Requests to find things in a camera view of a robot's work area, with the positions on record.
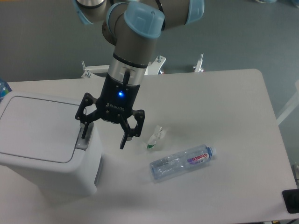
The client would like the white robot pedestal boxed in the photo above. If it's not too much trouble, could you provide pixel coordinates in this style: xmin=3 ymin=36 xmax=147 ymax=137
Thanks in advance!
xmin=81 ymin=56 xmax=166 ymax=78

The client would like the white trash can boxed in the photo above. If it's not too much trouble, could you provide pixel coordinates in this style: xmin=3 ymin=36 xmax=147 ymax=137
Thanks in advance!
xmin=0 ymin=91 xmax=103 ymax=196

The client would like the blue bottle at left edge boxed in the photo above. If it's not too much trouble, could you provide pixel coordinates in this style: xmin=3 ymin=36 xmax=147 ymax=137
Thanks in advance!
xmin=0 ymin=78 xmax=12 ymax=102

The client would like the black device at corner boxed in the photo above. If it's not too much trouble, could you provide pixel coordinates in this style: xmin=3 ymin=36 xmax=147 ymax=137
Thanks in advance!
xmin=282 ymin=189 xmax=299 ymax=214

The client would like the crumpled white wrapper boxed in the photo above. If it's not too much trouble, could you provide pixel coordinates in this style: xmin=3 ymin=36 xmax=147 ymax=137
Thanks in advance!
xmin=144 ymin=125 xmax=169 ymax=151

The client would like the clear plastic water bottle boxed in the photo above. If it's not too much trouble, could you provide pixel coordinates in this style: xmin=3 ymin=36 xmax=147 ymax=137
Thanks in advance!
xmin=149 ymin=145 xmax=217 ymax=181

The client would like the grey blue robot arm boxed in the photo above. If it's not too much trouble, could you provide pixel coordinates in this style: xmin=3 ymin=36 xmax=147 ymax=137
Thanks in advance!
xmin=73 ymin=0 xmax=205 ymax=147

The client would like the white frame at right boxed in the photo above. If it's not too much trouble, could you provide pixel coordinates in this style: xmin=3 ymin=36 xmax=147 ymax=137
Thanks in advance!
xmin=276 ymin=80 xmax=299 ymax=125

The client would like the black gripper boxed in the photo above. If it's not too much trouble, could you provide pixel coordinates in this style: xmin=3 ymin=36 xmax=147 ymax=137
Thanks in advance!
xmin=74 ymin=75 xmax=145 ymax=150

